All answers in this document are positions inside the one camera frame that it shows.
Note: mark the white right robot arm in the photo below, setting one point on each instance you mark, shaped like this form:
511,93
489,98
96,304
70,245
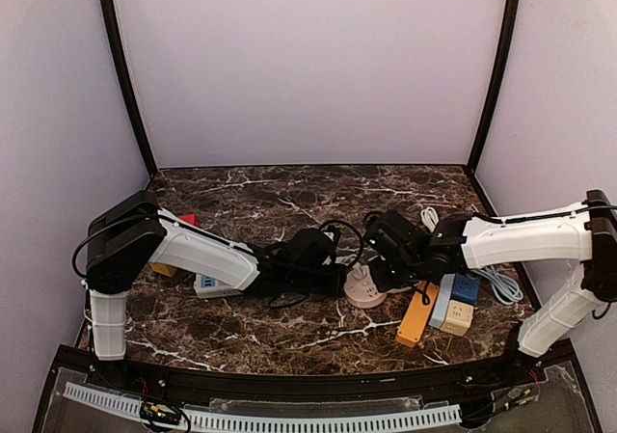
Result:
535,269

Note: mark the dark blue cube socket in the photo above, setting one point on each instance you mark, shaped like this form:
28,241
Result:
465,290

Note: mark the beige cube socket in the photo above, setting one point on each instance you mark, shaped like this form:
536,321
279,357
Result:
458,318

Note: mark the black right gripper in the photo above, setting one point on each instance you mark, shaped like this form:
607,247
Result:
382,248

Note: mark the red cube socket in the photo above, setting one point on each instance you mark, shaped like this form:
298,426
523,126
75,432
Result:
191,219

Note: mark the white multi-socket power strip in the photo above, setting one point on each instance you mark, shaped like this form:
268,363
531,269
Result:
208,288

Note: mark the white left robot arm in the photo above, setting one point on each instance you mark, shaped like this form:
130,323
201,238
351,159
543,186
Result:
138,232

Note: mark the orange power strip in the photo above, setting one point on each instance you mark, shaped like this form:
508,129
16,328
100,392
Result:
417,315

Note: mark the pink round socket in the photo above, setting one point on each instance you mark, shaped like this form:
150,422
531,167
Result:
359,289

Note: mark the black enclosure frame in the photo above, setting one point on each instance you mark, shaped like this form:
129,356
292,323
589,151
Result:
504,372

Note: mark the yellow cube socket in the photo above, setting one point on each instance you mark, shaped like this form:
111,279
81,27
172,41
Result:
163,269

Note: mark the white slotted cable duct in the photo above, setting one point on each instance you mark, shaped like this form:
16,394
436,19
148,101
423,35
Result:
244,416

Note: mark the light blue power strip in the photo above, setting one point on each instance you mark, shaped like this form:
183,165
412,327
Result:
439,310

